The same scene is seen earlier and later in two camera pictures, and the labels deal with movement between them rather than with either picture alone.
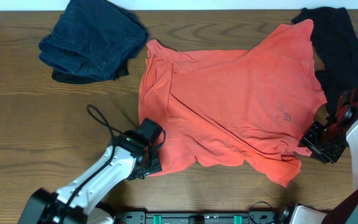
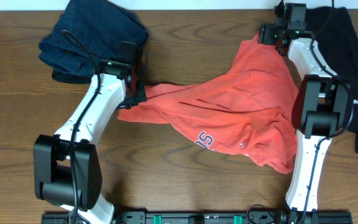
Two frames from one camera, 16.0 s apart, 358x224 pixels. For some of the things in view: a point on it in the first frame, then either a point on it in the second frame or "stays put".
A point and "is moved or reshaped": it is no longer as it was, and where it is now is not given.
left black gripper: x=158 y=167 -> x=142 y=96
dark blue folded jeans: x=91 y=41 stays put
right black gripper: x=309 y=140 -> x=265 y=32
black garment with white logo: x=340 y=63 stays put
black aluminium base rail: x=202 y=218 stays put
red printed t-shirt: x=235 y=107 is moved or reshaped
